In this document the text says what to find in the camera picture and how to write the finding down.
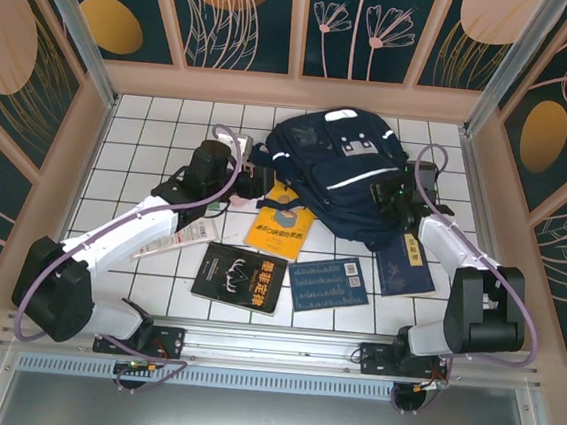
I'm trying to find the aluminium mounting rail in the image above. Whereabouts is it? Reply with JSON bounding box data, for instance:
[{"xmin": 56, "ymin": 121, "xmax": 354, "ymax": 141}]
[{"xmin": 0, "ymin": 298, "xmax": 547, "ymax": 399}]

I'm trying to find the blue book with QR codes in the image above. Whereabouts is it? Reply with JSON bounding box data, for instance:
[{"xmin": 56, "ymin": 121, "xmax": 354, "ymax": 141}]
[{"xmin": 283, "ymin": 251, "xmax": 374, "ymax": 321}]

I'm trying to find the yellow book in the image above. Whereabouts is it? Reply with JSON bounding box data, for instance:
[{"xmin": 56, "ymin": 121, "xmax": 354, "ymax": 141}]
[{"xmin": 242, "ymin": 178, "xmax": 318, "ymax": 265}]

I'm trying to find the black book with antler print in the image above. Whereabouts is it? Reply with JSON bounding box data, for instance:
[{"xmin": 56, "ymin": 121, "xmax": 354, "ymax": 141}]
[{"xmin": 188, "ymin": 239, "xmax": 291, "ymax": 319}]

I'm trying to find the aluminium side rail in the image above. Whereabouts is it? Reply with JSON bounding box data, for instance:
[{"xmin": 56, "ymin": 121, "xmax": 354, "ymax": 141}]
[
  {"xmin": 439, "ymin": 131, "xmax": 542, "ymax": 355},
  {"xmin": 27, "ymin": 88, "xmax": 121, "ymax": 317}
]

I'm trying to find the dark blue book gold label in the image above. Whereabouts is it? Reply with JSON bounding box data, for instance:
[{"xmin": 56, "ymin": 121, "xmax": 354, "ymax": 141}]
[{"xmin": 373, "ymin": 229, "xmax": 442, "ymax": 302}]

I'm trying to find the aluminium corner post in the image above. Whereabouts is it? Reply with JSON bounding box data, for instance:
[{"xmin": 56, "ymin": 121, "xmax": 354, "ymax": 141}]
[
  {"xmin": 461, "ymin": 0, "xmax": 567, "ymax": 145},
  {"xmin": 12, "ymin": 0, "xmax": 130, "ymax": 110}
]

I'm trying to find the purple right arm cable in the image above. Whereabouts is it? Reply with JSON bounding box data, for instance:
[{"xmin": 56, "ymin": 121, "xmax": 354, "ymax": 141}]
[{"xmin": 388, "ymin": 142, "xmax": 559, "ymax": 425}]

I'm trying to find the white red packaged ruler set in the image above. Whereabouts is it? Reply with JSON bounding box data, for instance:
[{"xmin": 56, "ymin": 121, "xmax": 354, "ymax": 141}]
[{"xmin": 130, "ymin": 210, "xmax": 224, "ymax": 268}]

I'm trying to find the navy blue backpack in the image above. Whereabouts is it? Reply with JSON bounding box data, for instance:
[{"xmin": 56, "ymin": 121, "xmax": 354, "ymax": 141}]
[{"xmin": 238, "ymin": 97, "xmax": 428, "ymax": 259}]

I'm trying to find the grey sheet metal panel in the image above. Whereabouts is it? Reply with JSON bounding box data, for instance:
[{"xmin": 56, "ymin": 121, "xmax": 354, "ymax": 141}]
[{"xmin": 0, "ymin": 340, "xmax": 561, "ymax": 425}]

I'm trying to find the slotted grey cable duct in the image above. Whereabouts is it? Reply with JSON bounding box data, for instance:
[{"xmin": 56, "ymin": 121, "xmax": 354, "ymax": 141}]
[{"xmin": 14, "ymin": 351, "xmax": 401, "ymax": 406}]

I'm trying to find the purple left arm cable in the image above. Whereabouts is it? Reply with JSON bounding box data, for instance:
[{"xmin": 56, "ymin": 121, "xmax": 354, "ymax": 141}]
[{"xmin": 8, "ymin": 106, "xmax": 249, "ymax": 402}]

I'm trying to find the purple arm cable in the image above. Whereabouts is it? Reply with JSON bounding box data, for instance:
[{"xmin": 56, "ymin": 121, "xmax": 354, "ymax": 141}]
[
  {"xmin": 388, "ymin": 142, "xmax": 559, "ymax": 425},
  {"xmin": 8, "ymin": 106, "xmax": 249, "ymax": 402}
]

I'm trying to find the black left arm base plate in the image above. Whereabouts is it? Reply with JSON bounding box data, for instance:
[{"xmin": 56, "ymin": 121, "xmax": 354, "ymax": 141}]
[{"xmin": 92, "ymin": 318, "xmax": 188, "ymax": 363}]

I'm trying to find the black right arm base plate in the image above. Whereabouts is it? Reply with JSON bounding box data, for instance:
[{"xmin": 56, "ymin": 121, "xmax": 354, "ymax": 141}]
[{"xmin": 356, "ymin": 340, "xmax": 452, "ymax": 385}]

